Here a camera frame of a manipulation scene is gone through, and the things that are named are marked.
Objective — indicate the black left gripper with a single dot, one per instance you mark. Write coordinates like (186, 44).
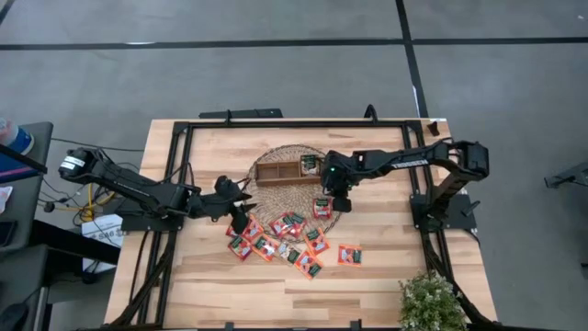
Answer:
(225, 200)

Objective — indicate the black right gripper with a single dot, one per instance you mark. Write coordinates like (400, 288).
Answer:
(340, 177)

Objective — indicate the red strawberry tea sachet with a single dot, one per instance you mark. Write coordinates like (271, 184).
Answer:
(280, 225)
(321, 209)
(240, 247)
(297, 223)
(230, 231)

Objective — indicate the orange peach tea sachet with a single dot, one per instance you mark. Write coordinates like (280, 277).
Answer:
(316, 241)
(308, 265)
(252, 228)
(350, 255)
(265, 247)

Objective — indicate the beige tea bag sachet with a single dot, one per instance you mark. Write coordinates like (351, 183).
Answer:
(289, 253)
(308, 164)

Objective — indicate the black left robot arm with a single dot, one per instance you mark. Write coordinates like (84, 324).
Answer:
(138, 188)

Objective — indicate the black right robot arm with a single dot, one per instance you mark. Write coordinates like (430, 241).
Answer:
(404, 163)

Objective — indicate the round woven straw placemat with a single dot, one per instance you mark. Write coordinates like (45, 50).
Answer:
(294, 197)

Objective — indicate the wooden three-compartment tray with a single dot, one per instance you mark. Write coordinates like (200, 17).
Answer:
(285, 181)

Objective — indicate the black clamp hook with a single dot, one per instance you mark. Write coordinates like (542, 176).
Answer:
(369, 112)

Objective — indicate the black flat bar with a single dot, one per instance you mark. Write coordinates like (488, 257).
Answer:
(248, 113)

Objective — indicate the small dark wedge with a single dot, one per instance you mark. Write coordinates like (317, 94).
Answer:
(433, 128)

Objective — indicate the white cardboard box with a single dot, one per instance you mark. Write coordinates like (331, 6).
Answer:
(103, 234)

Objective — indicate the potted green plant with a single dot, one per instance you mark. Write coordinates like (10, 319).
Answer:
(429, 303)

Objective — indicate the grey desk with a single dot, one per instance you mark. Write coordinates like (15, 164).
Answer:
(32, 207)

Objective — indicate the blue folder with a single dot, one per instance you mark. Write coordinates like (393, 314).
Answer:
(14, 167)

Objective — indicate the blue white bottle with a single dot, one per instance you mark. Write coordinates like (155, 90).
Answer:
(16, 138)

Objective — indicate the black stand leg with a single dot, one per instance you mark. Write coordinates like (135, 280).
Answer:
(569, 177)

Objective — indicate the white paper sheet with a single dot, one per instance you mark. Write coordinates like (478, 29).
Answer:
(4, 197)

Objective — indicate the black computer mouse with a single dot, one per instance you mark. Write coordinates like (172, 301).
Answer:
(13, 317)

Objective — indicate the black metal table frame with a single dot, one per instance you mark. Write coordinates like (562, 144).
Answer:
(216, 124)

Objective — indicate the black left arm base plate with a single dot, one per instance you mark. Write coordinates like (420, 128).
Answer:
(138, 223)

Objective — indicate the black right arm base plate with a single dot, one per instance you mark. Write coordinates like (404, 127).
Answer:
(459, 216)

